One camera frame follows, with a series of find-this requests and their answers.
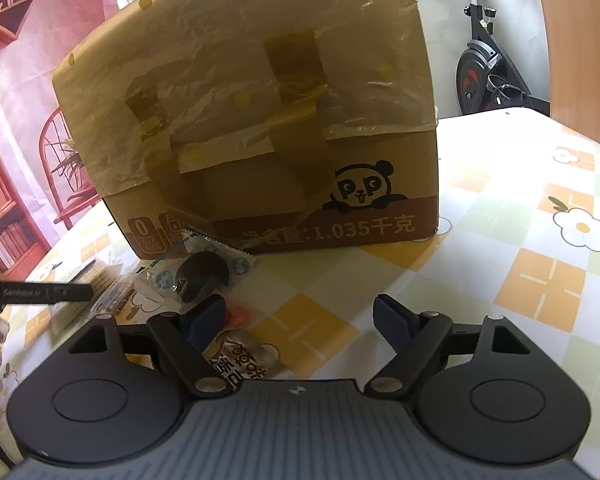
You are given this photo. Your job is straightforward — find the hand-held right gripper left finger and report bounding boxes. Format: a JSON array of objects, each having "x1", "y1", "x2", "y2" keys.
[{"x1": 65, "y1": 294, "x2": 231, "y2": 400}]

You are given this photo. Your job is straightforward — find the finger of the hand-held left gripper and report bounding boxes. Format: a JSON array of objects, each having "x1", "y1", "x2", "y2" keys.
[{"x1": 0, "y1": 282, "x2": 94, "y2": 311}]

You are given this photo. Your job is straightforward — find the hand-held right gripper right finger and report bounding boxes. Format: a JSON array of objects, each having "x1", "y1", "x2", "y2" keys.
[{"x1": 364, "y1": 294, "x2": 536, "y2": 400}]

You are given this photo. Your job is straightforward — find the clear packet with dark cookie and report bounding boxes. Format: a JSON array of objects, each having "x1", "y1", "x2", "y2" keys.
[{"x1": 131, "y1": 229, "x2": 259, "y2": 307}]

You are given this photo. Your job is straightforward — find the orange and white snack packet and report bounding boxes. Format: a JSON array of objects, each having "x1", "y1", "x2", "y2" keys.
[{"x1": 200, "y1": 304, "x2": 282, "y2": 392}]

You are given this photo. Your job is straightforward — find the taped cardboard box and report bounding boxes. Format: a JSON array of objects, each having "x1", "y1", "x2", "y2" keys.
[{"x1": 51, "y1": 0, "x2": 441, "y2": 262}]

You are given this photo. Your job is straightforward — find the pale beige packet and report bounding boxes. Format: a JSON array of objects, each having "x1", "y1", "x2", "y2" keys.
[{"x1": 44, "y1": 259, "x2": 127, "y2": 337}]

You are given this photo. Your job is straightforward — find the clear packet of brown sticks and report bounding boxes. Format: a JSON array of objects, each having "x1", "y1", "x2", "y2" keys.
[{"x1": 91, "y1": 279, "x2": 135, "y2": 315}]

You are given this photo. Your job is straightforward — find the floral checkered tablecloth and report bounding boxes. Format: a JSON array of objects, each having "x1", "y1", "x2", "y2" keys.
[{"x1": 0, "y1": 105, "x2": 600, "y2": 480}]

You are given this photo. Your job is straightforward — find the black exercise bike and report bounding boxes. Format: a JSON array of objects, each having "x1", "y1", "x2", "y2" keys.
[{"x1": 424, "y1": 0, "x2": 552, "y2": 117}]

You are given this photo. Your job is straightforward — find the wooden board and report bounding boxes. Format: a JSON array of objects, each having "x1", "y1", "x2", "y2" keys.
[{"x1": 530, "y1": 0, "x2": 600, "y2": 158}]

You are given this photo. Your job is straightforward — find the printed room wall tapestry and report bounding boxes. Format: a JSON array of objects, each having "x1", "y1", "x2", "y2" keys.
[{"x1": 0, "y1": 0, "x2": 193, "y2": 281}]

